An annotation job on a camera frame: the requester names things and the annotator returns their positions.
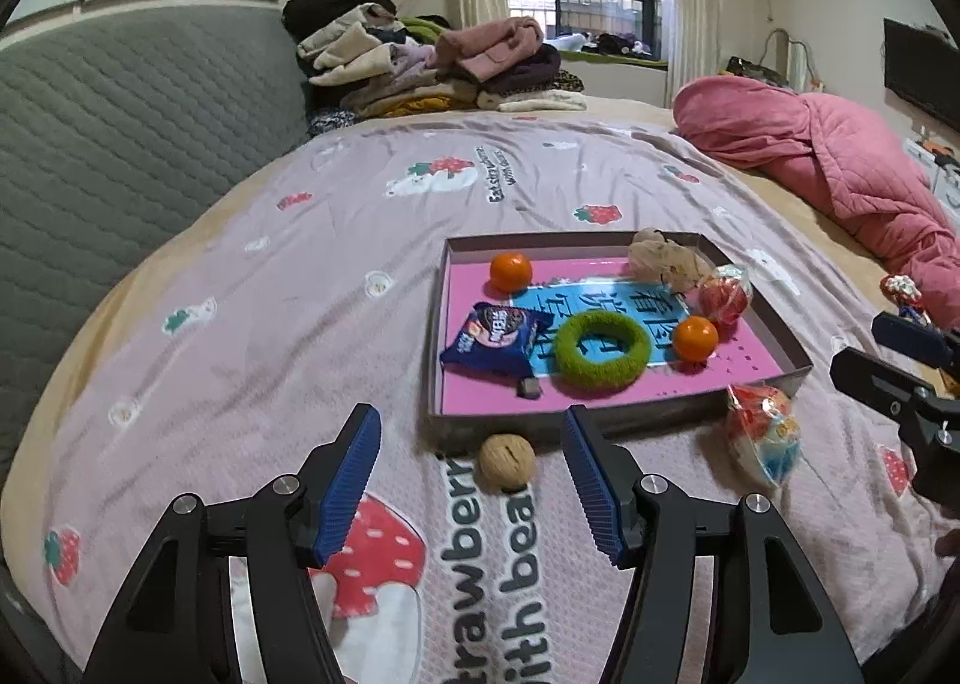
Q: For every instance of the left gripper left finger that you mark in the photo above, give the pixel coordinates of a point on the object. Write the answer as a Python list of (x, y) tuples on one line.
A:
[(333, 480)]

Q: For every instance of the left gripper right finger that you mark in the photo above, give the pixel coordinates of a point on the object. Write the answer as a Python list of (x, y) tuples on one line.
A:
[(605, 476)]

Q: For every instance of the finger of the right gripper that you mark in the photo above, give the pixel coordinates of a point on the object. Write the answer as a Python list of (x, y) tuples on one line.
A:
[(926, 344), (875, 383)]

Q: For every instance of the brown walnut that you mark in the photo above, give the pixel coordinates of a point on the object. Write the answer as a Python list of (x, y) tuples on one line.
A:
[(507, 462)]

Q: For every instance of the blue surprise egg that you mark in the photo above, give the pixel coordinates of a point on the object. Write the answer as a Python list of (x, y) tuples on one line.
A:
[(762, 433)]

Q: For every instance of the orange mandarin fruit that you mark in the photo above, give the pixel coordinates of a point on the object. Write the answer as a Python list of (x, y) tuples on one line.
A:
[(695, 339)]

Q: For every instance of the small santa figurine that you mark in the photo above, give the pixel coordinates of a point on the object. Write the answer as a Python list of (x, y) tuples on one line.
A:
[(904, 294)]

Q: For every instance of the blue Oreo cookie packet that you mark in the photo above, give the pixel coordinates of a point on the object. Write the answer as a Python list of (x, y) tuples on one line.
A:
[(499, 339)]

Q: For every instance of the red wrapped surprise egg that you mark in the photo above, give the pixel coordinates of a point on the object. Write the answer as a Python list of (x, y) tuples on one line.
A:
[(725, 294)]

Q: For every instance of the pink quilted blanket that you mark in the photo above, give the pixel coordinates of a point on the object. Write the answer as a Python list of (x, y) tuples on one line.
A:
[(842, 159)]

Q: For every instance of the beige plush toy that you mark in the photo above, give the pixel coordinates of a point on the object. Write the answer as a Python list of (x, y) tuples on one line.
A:
[(654, 259)]

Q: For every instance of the small orange mandarin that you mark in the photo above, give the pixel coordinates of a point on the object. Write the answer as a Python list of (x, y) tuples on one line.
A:
[(510, 272)]

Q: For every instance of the grey quilted headboard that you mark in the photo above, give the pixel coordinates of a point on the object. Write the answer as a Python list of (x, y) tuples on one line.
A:
[(117, 133)]

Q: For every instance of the pile of folded clothes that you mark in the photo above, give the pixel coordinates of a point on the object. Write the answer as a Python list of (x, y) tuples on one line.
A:
[(364, 61)]

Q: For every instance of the black wall television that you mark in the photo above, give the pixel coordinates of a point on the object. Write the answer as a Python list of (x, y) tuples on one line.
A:
[(921, 67)]

